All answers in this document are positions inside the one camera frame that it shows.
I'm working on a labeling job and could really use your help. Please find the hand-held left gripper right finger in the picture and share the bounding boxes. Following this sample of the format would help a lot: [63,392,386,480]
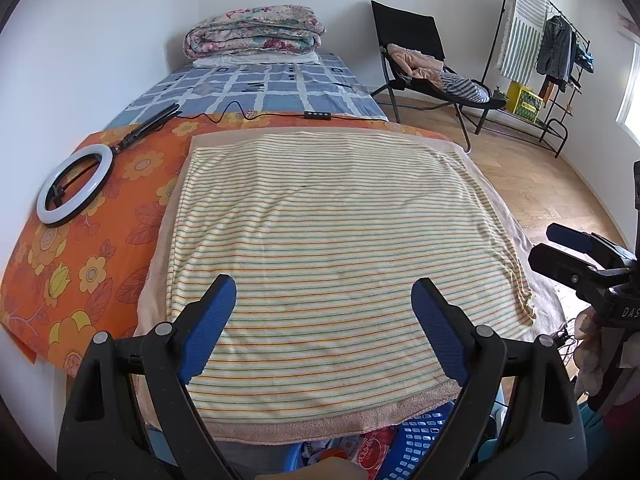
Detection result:
[410,277,591,480]

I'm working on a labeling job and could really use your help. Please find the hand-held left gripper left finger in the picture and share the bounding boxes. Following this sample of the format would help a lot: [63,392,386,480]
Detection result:
[56,274,238,480]

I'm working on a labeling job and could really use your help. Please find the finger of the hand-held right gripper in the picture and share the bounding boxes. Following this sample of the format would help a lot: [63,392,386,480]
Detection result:
[527,242,632,304]
[545,222,632,272]

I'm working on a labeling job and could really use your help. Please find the blue plastic basket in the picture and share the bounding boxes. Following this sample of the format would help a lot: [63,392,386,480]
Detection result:
[282,405,506,480]

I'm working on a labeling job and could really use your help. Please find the red cardboard box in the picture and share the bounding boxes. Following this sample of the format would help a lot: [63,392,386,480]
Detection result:
[347,427,401,466]

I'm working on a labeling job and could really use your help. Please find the white printed plastic bag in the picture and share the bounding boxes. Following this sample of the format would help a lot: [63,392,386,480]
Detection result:
[305,435,361,466]

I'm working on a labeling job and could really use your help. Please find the person's right hand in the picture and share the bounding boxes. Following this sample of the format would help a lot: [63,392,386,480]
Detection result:
[572,305,628,398]

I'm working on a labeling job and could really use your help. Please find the black clothes rack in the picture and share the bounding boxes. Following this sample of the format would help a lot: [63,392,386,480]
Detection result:
[480,0,593,158]

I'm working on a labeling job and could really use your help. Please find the teal cloth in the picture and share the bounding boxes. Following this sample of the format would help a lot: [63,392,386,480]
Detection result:
[580,400,613,443]

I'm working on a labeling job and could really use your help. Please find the beige towel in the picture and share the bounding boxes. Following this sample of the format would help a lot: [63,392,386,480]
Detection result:
[132,125,568,446]

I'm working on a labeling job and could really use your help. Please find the orange floral sheet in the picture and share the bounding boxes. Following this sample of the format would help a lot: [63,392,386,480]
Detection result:
[0,110,451,378]

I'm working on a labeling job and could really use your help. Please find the yellow crate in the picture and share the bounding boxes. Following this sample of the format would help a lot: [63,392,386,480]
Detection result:
[505,81,545,123]

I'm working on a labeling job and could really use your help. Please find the striped yellow towel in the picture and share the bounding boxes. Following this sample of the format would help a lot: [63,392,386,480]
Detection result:
[167,130,537,413]

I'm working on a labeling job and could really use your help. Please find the window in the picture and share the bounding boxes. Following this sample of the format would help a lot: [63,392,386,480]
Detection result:
[615,10,640,136]

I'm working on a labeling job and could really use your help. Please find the blue hanging garment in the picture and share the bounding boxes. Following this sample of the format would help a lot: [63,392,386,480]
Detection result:
[574,42,596,73]

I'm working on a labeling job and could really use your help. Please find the striped garment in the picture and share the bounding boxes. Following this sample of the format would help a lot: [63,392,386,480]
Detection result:
[437,71,493,106]

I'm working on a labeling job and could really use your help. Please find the dark hanging jacket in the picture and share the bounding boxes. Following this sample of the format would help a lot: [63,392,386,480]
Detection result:
[536,15,578,92]

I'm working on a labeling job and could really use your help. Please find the hanging striped towel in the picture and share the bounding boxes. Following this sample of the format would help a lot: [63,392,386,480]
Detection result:
[495,0,551,83]

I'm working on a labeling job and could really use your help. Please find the black folded tripod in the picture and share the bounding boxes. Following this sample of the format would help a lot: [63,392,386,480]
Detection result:
[112,102,183,153]

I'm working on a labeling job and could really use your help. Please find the beige garment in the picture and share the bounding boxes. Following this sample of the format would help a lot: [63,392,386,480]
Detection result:
[386,42,446,83]

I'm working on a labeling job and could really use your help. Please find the blue checkered bed sheet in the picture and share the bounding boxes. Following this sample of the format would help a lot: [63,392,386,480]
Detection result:
[102,52,390,131]

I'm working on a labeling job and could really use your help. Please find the black folding chair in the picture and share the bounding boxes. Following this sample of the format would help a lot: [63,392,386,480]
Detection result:
[370,0,508,153]

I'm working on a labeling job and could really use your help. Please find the white pillow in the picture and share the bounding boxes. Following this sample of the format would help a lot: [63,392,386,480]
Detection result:
[192,50,323,68]

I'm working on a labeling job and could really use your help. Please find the folded floral quilt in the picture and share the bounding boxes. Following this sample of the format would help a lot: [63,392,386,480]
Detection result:
[183,5,326,61]

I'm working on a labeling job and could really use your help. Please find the tangled black cables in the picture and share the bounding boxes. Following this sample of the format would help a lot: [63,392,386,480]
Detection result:
[547,316,578,361]

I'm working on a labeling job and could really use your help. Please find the white ring light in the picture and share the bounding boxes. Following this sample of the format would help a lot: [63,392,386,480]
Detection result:
[36,143,116,227]

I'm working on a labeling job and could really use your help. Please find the black cable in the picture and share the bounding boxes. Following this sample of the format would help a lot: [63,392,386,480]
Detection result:
[177,100,373,122]

